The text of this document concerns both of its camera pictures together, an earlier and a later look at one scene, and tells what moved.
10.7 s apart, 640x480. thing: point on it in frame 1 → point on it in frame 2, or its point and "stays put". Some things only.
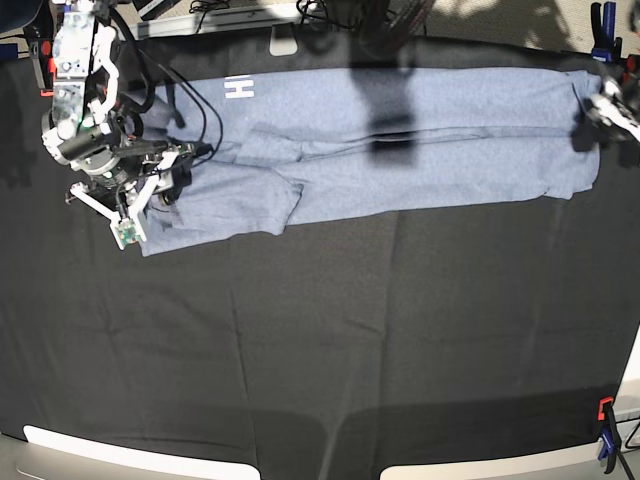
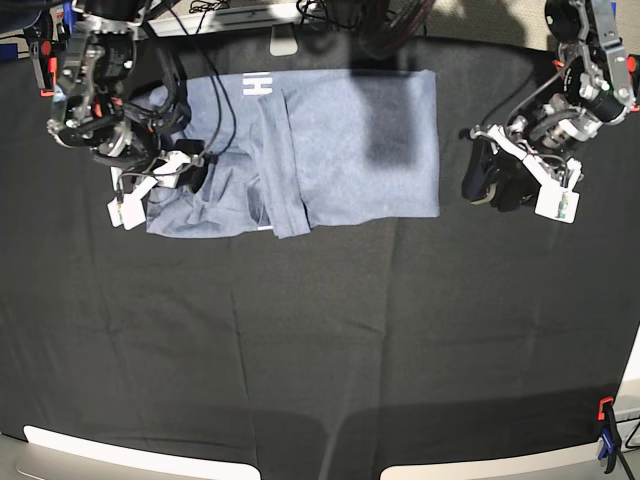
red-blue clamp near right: x=610 y=436 stays put
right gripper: x=585 y=135 → x=513 y=136
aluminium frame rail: x=199 y=24 stays put
